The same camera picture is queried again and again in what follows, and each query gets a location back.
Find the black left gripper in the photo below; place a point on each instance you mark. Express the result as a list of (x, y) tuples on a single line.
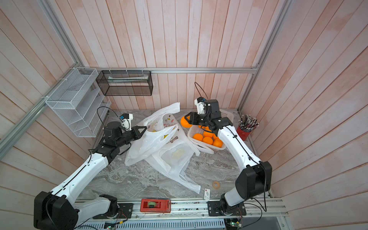
[(135, 130)]

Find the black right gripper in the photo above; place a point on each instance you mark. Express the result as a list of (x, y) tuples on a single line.
[(194, 117)]

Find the orange mandarin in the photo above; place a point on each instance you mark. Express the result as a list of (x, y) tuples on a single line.
[(185, 123), (208, 140), (198, 137), (217, 143)]

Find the white printed plastic bag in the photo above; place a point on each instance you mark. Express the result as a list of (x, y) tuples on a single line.
[(155, 137)]

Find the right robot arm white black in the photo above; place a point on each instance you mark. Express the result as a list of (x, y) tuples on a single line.
[(255, 175)]

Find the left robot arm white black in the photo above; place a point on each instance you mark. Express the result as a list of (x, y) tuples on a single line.
[(56, 210)]

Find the white plastic perforated basket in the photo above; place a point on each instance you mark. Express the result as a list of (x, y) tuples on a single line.
[(200, 144)]

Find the red metal pencil bucket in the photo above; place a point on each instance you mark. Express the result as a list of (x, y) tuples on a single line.
[(242, 134)]

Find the red tape dispenser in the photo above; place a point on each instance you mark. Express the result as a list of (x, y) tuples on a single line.
[(155, 206)]

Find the small white card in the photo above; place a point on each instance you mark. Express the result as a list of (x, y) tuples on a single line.
[(207, 194)]

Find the black wire mesh basket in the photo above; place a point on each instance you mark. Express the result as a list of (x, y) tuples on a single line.
[(125, 83)]

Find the white wire mesh shelf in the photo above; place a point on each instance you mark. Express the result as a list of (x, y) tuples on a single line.
[(79, 104)]

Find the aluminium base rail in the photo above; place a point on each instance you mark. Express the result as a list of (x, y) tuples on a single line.
[(196, 214)]

